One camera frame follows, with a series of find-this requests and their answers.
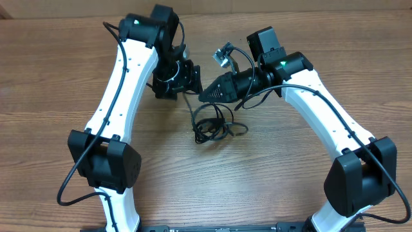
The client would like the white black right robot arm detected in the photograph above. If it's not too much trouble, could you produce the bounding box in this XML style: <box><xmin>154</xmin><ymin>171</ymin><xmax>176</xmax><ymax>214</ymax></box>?
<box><xmin>199</xmin><ymin>27</ymin><xmax>397</xmax><ymax>231</ymax></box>

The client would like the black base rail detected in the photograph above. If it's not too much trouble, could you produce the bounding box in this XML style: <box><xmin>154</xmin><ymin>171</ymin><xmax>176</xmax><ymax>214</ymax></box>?
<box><xmin>80</xmin><ymin>221</ymin><xmax>366</xmax><ymax>232</ymax></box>

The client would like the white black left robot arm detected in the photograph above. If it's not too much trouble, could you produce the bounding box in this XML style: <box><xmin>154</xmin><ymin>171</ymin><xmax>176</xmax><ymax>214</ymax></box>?
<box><xmin>68</xmin><ymin>5</ymin><xmax>202</xmax><ymax>231</ymax></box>

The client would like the thick black USB cable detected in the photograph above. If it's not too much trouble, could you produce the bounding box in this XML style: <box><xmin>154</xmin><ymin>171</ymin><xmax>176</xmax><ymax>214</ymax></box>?
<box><xmin>182</xmin><ymin>92</ymin><xmax>249</xmax><ymax>145</ymax></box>

